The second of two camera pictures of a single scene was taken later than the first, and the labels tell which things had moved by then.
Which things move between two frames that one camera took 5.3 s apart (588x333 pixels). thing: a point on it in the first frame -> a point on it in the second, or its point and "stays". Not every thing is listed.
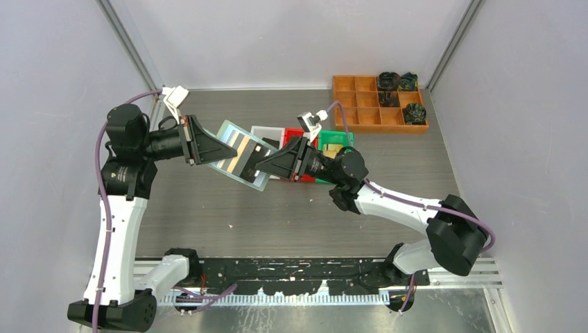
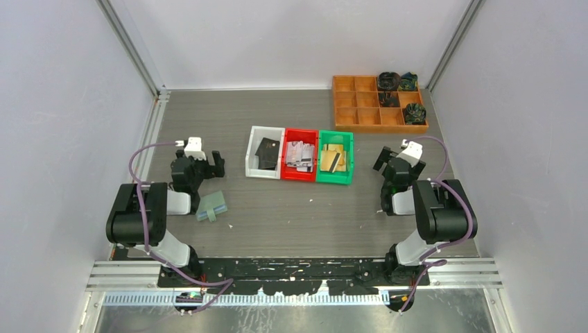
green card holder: (249, 147) -> (210, 205)
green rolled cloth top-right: (408, 82) stays
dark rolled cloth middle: (387, 100) stays
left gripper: (199, 146) -> (216, 170)
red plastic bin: (291, 133) stays
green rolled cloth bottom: (414, 114) stays
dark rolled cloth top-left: (388, 81) stays
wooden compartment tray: (369, 110) stays
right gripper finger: (285, 161) -> (385, 156)
